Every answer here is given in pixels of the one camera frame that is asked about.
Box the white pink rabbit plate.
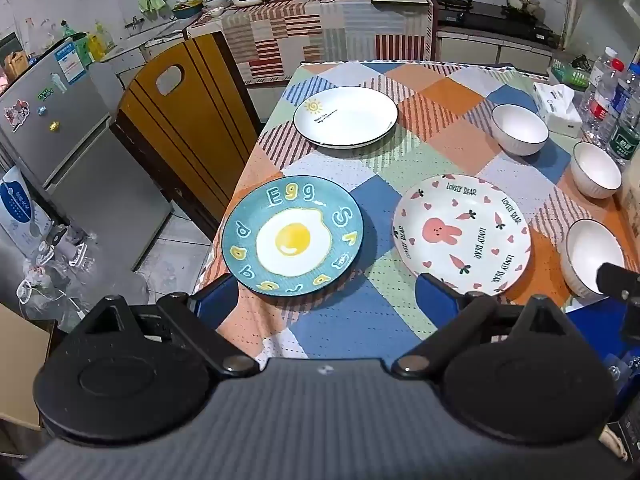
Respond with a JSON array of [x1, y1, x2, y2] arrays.
[[391, 174, 532, 297]]

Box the red label water bottle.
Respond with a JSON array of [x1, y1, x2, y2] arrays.
[[580, 58, 626, 136]]

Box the black gas stove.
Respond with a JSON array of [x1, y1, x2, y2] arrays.
[[432, 0, 561, 46]]

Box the blue plastic stool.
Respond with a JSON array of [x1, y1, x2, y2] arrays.
[[565, 305, 640, 391]]

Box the blue label water bottle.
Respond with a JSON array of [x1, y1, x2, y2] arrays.
[[611, 62, 640, 121]]

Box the white ribbed bowl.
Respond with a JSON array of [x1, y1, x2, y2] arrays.
[[491, 104, 549, 156], [560, 219, 626, 297], [570, 141, 623, 200]]

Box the yellow detergent bottle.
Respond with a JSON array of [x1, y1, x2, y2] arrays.
[[92, 22, 117, 56]]

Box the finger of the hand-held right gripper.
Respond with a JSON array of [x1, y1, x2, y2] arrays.
[[596, 262, 640, 305]]

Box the small carton box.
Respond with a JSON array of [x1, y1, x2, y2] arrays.
[[4, 51, 30, 81]]

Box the green label water bottle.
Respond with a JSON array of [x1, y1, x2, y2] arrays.
[[604, 105, 640, 165]]

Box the striped patchwork counter cloth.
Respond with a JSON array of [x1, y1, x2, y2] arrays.
[[187, 0, 436, 86]]

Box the green detergent bottle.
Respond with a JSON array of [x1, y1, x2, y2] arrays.
[[60, 20, 93, 66]]

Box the clear plastic bags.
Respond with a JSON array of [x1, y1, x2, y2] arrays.
[[15, 225, 151, 323]]

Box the white tissue pack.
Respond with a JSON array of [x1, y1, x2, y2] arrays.
[[531, 82, 583, 138]]

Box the patchwork checked tablecloth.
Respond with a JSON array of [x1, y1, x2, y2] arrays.
[[192, 60, 640, 361]]

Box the green plastic basket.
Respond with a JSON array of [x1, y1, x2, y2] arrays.
[[550, 55, 596, 91]]

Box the grey refrigerator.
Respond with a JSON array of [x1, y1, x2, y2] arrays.
[[0, 37, 173, 261]]

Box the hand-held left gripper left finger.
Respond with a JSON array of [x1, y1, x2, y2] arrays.
[[75, 274, 262, 377]]

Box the clear water bottle white cap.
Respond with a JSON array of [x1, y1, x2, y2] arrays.
[[590, 46, 620, 86]]

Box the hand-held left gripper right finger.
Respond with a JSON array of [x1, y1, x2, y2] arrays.
[[390, 272, 568, 381]]

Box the white sun print plate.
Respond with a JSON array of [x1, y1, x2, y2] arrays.
[[293, 86, 399, 149]]

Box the teal fried egg plate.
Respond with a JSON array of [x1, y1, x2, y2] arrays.
[[221, 175, 364, 297]]

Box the white blue sack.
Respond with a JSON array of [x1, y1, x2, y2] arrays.
[[0, 165, 53, 256]]

